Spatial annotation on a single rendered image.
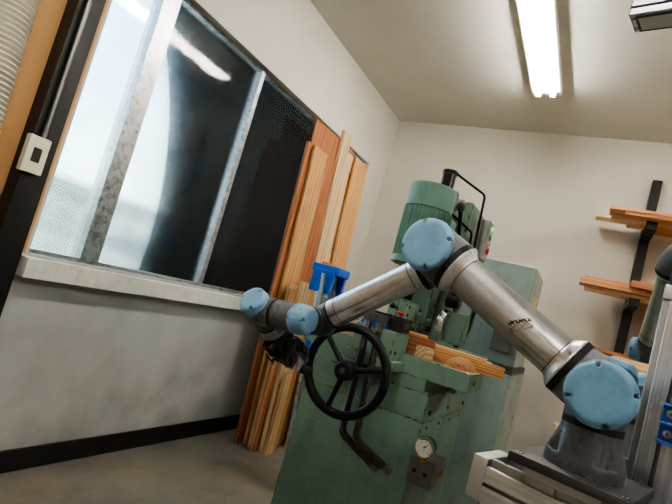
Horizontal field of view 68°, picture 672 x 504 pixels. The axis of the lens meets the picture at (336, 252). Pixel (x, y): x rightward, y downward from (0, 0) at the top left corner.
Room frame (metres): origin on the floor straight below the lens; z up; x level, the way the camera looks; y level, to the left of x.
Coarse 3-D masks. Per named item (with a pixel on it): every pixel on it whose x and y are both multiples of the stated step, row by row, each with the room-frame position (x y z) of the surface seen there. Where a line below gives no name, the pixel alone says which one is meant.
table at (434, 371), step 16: (304, 336) 1.81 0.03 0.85; (336, 336) 1.75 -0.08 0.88; (352, 336) 1.72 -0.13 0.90; (352, 352) 1.61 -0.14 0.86; (400, 368) 1.60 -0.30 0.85; (416, 368) 1.60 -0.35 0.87; (432, 368) 1.58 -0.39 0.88; (448, 368) 1.55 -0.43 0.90; (448, 384) 1.55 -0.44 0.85; (464, 384) 1.52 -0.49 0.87; (480, 384) 1.69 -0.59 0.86
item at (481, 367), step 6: (438, 348) 1.73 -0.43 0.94; (438, 354) 1.73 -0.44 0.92; (444, 354) 1.72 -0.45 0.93; (450, 354) 1.71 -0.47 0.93; (456, 354) 1.70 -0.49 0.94; (444, 360) 1.72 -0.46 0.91; (474, 360) 1.67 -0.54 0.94; (480, 366) 1.66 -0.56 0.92; (486, 366) 1.65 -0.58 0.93; (492, 366) 1.64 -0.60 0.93; (498, 366) 1.64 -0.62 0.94; (480, 372) 1.66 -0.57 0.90; (486, 372) 1.65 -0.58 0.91; (492, 372) 1.64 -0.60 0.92; (498, 372) 1.63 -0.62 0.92; (498, 378) 1.63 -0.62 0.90
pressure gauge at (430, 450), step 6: (420, 438) 1.51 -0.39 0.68; (426, 438) 1.50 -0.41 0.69; (432, 438) 1.51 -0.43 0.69; (414, 444) 1.51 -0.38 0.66; (420, 444) 1.50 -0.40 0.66; (426, 444) 1.50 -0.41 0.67; (432, 444) 1.49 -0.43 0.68; (420, 450) 1.50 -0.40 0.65; (426, 450) 1.49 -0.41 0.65; (432, 450) 1.48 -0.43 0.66; (420, 456) 1.50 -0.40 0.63; (426, 456) 1.49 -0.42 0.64
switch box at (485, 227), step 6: (486, 222) 1.98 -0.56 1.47; (474, 228) 2.00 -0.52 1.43; (480, 228) 1.99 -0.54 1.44; (486, 228) 1.98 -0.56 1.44; (474, 234) 2.00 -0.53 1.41; (480, 234) 1.99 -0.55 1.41; (486, 234) 1.98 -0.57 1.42; (492, 234) 2.05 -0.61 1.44; (480, 240) 1.99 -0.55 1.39; (486, 240) 1.98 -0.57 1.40; (480, 246) 1.98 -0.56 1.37; (486, 246) 2.01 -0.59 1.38; (480, 252) 1.98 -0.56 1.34; (480, 258) 1.99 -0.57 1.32; (486, 258) 2.05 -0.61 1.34
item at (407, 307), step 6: (396, 300) 1.78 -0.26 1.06; (402, 300) 1.77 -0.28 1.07; (402, 306) 1.77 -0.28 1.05; (408, 306) 1.77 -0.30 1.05; (414, 306) 1.83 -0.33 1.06; (390, 312) 1.79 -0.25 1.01; (402, 312) 1.77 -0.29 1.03; (408, 312) 1.79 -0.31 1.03; (414, 312) 1.84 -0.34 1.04; (408, 318) 1.80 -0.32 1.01; (414, 318) 1.86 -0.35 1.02
